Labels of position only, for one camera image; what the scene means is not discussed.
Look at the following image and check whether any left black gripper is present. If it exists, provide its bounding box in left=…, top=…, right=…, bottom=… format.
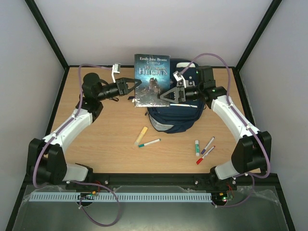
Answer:
left=97, top=77, right=142, bottom=101

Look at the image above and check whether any navy blue student backpack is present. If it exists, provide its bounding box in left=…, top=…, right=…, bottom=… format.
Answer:
left=146, top=58, right=205, bottom=134

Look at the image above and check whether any dark blue hardcover book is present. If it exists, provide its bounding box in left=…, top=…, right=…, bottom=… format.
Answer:
left=134, top=54, right=170, bottom=107

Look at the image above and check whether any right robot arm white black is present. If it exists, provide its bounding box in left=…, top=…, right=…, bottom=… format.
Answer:
left=159, top=66, right=271, bottom=189

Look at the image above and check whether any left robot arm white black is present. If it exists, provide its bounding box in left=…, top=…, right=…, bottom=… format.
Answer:
left=27, top=73, right=141, bottom=188

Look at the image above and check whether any yellow highlighter pen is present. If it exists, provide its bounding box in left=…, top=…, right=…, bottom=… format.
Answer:
left=134, top=127, right=148, bottom=146

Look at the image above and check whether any white glue stick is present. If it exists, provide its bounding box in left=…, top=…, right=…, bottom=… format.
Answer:
left=194, top=140, right=200, bottom=156

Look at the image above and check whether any teal capped white marker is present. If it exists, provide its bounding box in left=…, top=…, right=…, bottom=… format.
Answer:
left=138, top=139, right=161, bottom=148

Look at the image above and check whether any purple capped white marker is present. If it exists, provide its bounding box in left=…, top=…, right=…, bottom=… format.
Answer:
left=201, top=137, right=215, bottom=154

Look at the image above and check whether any red capped white marker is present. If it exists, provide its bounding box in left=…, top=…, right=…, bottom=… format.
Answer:
left=196, top=146, right=215, bottom=165

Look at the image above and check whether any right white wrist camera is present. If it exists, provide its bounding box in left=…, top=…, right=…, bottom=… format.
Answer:
left=173, top=71, right=187, bottom=88

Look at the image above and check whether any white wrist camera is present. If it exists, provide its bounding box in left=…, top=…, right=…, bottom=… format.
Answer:
left=173, top=71, right=187, bottom=88
left=111, top=63, right=121, bottom=83

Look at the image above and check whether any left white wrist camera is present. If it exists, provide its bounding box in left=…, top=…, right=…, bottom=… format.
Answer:
left=111, top=63, right=121, bottom=83

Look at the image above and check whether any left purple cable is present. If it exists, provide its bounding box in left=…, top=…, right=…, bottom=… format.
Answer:
left=32, top=64, right=120, bottom=227

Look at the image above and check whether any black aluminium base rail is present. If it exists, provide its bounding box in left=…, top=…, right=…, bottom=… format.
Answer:
left=25, top=173, right=239, bottom=191

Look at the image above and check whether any light blue slotted cable duct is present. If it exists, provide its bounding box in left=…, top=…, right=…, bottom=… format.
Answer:
left=29, top=192, right=212, bottom=203

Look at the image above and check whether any black enclosure frame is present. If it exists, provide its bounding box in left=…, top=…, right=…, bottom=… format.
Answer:
left=6, top=0, right=295, bottom=231

